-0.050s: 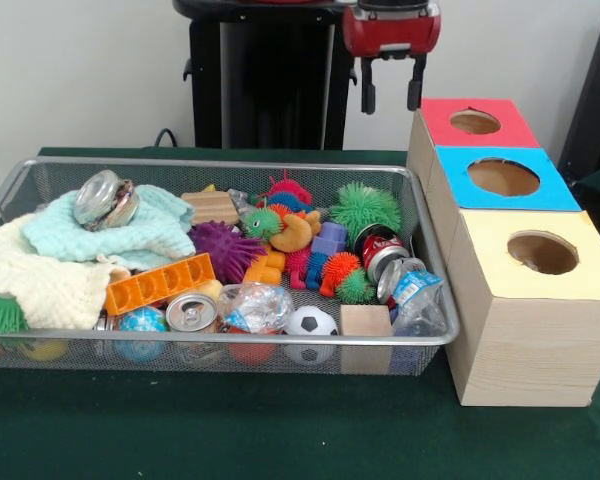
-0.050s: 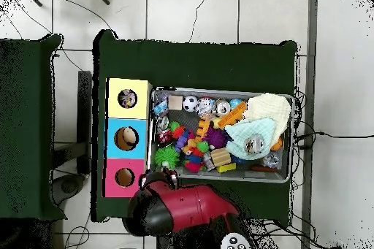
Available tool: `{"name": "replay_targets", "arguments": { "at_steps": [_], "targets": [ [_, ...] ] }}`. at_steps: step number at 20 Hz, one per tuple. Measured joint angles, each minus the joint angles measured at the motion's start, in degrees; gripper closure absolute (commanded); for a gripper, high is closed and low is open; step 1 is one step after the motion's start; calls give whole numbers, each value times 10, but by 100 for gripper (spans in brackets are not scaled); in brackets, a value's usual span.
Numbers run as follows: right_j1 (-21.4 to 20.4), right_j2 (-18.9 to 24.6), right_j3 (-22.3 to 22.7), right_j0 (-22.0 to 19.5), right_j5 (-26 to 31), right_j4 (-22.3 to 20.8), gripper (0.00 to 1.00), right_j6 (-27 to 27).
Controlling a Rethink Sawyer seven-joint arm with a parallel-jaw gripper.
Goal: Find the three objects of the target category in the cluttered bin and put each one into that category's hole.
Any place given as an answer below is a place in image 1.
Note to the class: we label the crushed red soda can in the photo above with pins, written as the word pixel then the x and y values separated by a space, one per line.
pixel 380 247

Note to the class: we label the purple spiky ball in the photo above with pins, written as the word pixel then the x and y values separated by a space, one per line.
pixel 225 247

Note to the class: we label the black and white soccer ball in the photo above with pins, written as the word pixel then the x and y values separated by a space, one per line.
pixel 310 324

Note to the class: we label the green spiky ball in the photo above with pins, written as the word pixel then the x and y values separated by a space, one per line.
pixel 0 315

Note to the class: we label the crushed silver can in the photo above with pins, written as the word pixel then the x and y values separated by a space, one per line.
pixel 97 197

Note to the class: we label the green furry monster toy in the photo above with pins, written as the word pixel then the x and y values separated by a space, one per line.
pixel 365 207

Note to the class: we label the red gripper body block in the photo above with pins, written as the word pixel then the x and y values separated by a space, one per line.
pixel 392 32

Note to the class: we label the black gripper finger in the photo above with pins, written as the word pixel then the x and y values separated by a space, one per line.
pixel 368 87
pixel 416 85

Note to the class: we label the crushed clear plastic bottle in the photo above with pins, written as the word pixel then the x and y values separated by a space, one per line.
pixel 420 305

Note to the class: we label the wooden box with three holes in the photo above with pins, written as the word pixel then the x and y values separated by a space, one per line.
pixel 530 350

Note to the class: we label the mint knitted cloth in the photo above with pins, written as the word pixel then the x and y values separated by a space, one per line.
pixel 145 235

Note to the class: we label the silver mesh bin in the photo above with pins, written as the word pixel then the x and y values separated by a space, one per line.
pixel 130 172

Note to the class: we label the cream knitted cloth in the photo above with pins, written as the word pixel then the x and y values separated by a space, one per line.
pixel 45 290

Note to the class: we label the orange plastic block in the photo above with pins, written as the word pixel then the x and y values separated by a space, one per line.
pixel 155 285

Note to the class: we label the silver soda can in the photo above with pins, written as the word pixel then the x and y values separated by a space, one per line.
pixel 192 312

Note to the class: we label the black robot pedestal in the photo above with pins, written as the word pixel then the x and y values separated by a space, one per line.
pixel 280 75

